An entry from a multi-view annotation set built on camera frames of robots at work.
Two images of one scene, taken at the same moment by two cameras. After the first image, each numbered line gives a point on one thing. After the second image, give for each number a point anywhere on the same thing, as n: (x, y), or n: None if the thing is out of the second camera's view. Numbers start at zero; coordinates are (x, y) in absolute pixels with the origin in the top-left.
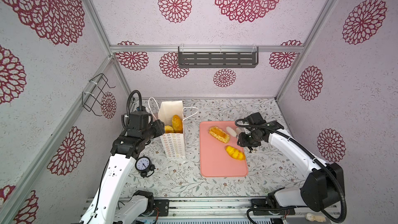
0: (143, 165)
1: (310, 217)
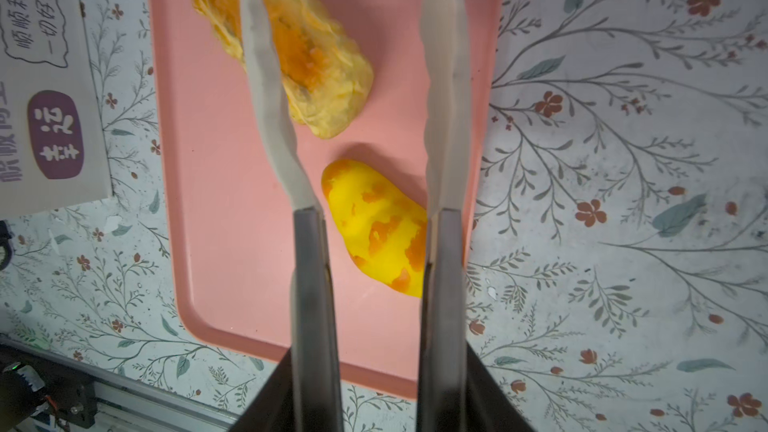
0: (6, 251)
1: None
